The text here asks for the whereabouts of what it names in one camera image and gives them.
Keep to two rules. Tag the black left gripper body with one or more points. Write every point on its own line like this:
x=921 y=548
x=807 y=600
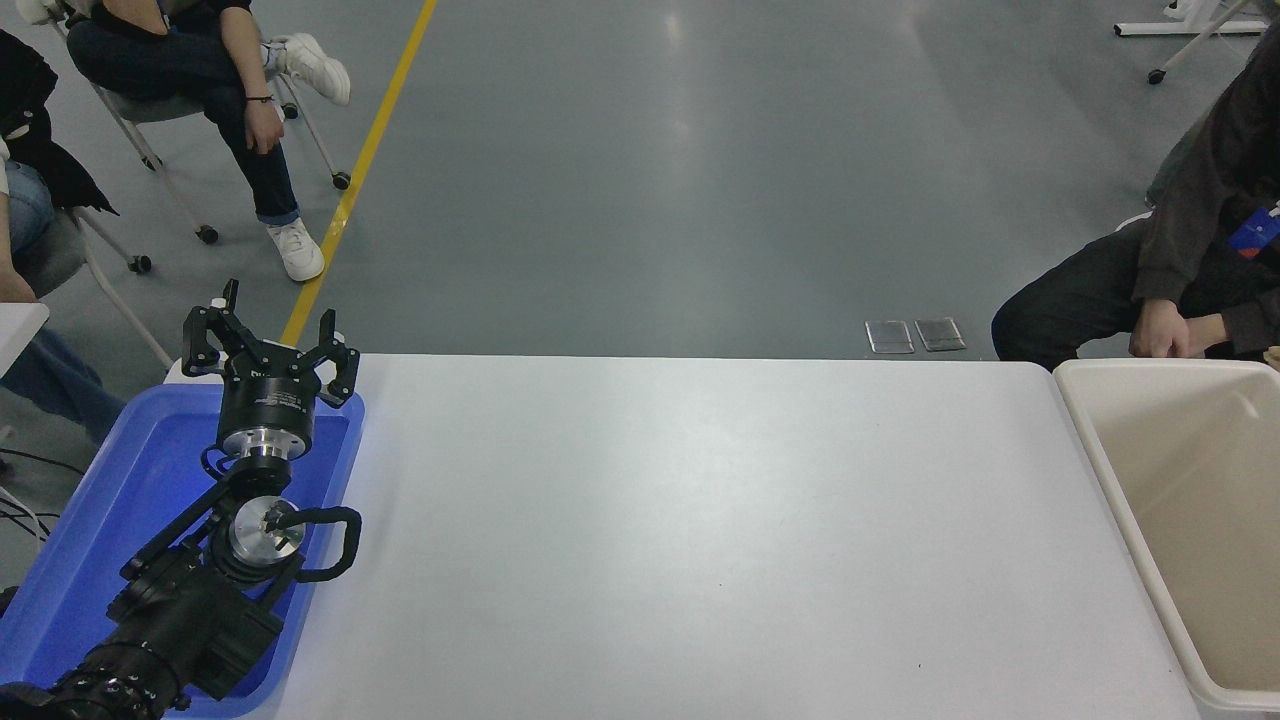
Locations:
x=268 y=400

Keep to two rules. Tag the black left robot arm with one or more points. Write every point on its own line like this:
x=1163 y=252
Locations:
x=190 y=620

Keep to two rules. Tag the person's hand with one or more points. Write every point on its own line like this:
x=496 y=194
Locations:
x=263 y=127
x=1160 y=335

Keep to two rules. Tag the blue plastic tray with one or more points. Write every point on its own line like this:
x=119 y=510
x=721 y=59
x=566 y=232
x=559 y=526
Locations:
x=100 y=520

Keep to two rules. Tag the grey chair on casters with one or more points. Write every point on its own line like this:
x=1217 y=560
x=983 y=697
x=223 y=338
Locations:
x=150 y=105
x=50 y=255

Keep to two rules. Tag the small white table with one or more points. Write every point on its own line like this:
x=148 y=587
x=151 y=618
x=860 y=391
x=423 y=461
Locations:
x=18 y=330

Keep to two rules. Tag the person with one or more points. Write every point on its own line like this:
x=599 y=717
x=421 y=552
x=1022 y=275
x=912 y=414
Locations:
x=1200 y=200
x=180 y=50
x=30 y=150

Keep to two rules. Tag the silver floor plate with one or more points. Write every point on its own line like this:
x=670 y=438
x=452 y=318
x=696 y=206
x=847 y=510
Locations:
x=890 y=336
x=940 y=334

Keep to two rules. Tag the large pale bin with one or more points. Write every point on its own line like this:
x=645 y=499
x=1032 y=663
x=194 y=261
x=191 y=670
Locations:
x=1200 y=480

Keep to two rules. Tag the white stand with caster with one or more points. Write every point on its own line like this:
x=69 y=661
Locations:
x=1180 y=28

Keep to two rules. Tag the blue badge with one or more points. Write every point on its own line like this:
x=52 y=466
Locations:
x=1255 y=232

